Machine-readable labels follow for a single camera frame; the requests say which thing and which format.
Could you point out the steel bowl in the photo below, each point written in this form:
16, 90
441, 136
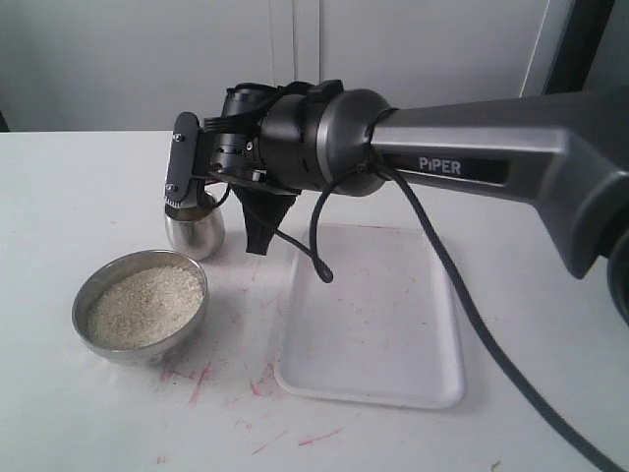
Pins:
116, 271

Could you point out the dark vertical post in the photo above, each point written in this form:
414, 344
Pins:
578, 45

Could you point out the white plastic tray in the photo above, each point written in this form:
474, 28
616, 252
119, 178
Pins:
383, 331

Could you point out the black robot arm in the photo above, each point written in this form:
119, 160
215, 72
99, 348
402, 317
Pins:
564, 154

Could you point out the small steel cup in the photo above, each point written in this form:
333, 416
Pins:
196, 231

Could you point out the white cabinet doors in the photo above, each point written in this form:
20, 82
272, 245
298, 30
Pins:
134, 65

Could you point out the white rice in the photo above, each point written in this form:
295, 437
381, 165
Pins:
144, 308

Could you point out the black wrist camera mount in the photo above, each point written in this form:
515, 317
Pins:
263, 213

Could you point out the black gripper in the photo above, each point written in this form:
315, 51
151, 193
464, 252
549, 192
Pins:
222, 149

